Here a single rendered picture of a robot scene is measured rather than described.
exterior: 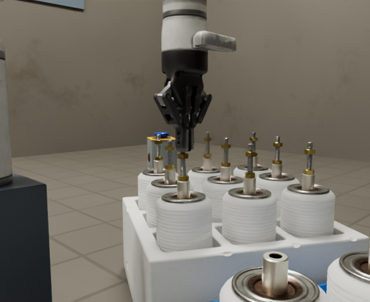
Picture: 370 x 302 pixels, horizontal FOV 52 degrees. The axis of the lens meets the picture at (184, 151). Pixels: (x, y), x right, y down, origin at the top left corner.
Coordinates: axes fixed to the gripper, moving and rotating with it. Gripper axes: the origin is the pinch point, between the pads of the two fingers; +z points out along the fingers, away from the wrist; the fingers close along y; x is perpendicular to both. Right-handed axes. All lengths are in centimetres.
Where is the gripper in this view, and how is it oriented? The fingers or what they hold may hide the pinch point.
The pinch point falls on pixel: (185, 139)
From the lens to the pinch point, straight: 62.6
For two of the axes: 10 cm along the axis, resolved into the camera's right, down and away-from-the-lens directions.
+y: -6.2, 1.0, -7.8
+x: 7.9, 0.8, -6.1
